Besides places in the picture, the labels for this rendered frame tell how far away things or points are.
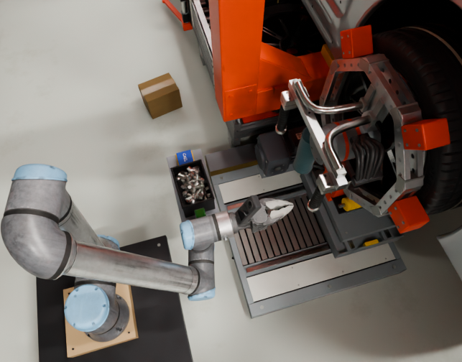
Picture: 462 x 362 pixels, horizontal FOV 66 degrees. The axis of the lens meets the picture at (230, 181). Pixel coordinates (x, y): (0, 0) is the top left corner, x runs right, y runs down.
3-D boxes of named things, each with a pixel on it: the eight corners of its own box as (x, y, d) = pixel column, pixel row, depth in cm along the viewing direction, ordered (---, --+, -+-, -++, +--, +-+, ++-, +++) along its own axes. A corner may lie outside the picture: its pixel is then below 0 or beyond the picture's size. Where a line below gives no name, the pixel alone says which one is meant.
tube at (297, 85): (366, 112, 116) (378, 90, 107) (310, 126, 114) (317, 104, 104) (343, 73, 124) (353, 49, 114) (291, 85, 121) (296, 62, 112)
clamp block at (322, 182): (348, 188, 112) (353, 180, 108) (321, 195, 111) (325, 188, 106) (341, 174, 114) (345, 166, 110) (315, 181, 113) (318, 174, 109)
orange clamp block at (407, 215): (407, 203, 119) (420, 228, 115) (385, 209, 118) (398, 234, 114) (416, 194, 113) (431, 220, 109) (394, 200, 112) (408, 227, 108)
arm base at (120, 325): (82, 346, 142) (73, 344, 134) (83, 297, 151) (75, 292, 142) (131, 337, 144) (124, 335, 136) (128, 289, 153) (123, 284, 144)
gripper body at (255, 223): (261, 209, 125) (228, 217, 123) (264, 199, 117) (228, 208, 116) (269, 229, 121) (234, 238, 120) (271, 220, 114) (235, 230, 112)
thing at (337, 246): (397, 240, 189) (405, 234, 180) (334, 259, 184) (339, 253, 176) (356, 161, 211) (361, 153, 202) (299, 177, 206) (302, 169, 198)
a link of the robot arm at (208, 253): (189, 268, 128) (185, 258, 117) (189, 237, 133) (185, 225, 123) (215, 266, 128) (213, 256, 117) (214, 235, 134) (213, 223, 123)
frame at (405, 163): (378, 228, 140) (455, 157, 91) (363, 233, 139) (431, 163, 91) (324, 120, 164) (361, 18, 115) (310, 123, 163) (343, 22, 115)
